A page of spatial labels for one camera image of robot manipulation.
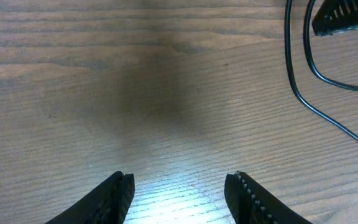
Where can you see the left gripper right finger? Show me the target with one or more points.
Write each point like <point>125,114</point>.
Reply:
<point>250,203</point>

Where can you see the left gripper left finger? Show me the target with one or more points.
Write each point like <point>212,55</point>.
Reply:
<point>108,203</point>

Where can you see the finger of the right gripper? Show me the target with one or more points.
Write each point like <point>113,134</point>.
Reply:
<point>335,16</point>

